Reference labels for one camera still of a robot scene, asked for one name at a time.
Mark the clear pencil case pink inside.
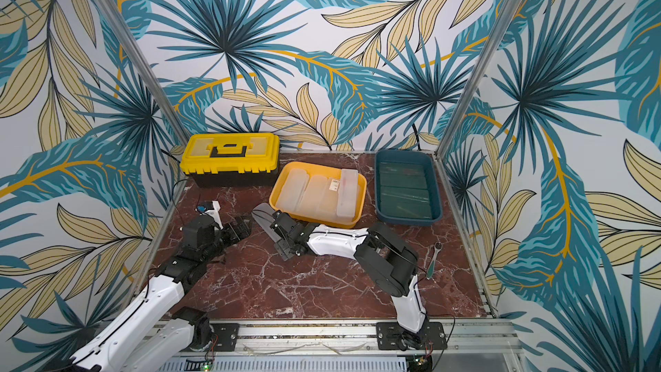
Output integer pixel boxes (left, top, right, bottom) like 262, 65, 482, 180
336, 169, 359, 220

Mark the yellow black toolbox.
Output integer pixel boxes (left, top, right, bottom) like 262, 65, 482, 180
180, 133, 281, 188

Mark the teal plastic tray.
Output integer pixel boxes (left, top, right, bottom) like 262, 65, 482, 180
375, 150, 442, 227

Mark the clear ribbed pencil case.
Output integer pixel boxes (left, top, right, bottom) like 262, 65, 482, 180
251, 203, 290, 261

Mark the clear pencil case labelled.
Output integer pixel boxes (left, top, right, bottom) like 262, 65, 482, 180
318, 178, 340, 220

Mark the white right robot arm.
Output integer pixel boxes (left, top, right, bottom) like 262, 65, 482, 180
259, 211, 429, 334

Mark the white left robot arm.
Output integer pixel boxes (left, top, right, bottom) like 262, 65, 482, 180
59, 215, 252, 371

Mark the silver green ratchet wrench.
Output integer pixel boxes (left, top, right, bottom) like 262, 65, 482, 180
426, 241, 443, 280

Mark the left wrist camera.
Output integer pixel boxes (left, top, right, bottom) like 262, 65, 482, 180
196, 200, 223, 229

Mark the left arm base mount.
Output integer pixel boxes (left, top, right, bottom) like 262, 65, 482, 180
189, 323, 239, 352

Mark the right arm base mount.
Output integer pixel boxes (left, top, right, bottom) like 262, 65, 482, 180
376, 320, 448, 351

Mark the aluminium front rail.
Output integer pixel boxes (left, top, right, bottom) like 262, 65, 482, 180
76, 319, 523, 372

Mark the left aluminium frame post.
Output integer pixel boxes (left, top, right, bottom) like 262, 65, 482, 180
94, 0, 190, 143

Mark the aluminium frame post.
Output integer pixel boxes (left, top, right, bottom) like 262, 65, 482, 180
436, 0, 523, 160
94, 0, 190, 143

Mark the right aluminium frame post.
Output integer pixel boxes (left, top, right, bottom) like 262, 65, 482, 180
436, 0, 523, 160

